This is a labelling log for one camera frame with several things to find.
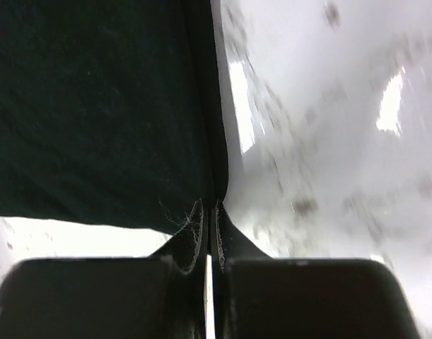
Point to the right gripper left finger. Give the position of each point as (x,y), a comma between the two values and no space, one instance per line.
(158,296)

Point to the black t shirt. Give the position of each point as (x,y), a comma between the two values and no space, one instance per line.
(110,112)

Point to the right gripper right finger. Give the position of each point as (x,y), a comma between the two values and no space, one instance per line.
(257,296)

